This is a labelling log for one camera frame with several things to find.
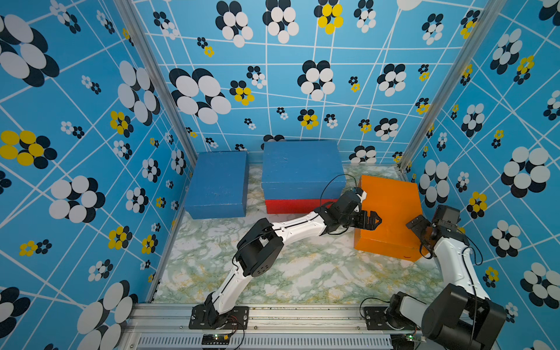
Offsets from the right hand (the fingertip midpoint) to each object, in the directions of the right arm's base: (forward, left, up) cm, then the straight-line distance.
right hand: (425, 231), depth 83 cm
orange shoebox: (+24, -2, -14) cm, 28 cm away
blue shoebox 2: (+21, +85, +3) cm, 87 cm away
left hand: (+2, +19, +5) cm, 20 cm away
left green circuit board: (-34, +77, -12) cm, 85 cm away
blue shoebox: (+20, +49, +13) cm, 54 cm away
